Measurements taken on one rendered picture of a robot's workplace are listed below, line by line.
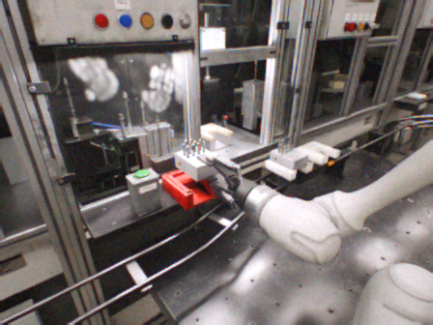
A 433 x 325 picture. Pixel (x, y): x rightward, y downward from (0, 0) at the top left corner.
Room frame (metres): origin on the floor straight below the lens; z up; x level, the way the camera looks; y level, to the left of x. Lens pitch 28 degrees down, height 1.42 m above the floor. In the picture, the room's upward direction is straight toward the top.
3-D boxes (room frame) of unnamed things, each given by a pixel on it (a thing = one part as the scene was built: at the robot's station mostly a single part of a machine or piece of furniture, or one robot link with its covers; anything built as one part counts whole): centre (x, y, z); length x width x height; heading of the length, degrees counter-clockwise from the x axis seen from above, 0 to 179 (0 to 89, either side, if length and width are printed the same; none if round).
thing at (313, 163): (1.12, -0.41, 0.84); 0.36 x 0.14 x 0.10; 128
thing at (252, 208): (0.54, -0.12, 1.03); 0.09 x 0.06 x 0.09; 128
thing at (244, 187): (0.59, -0.07, 1.03); 0.09 x 0.07 x 0.08; 38
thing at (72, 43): (0.77, 0.21, 1.37); 0.36 x 0.04 x 0.04; 128
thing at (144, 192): (0.69, 0.21, 0.97); 0.08 x 0.08 x 0.12; 38
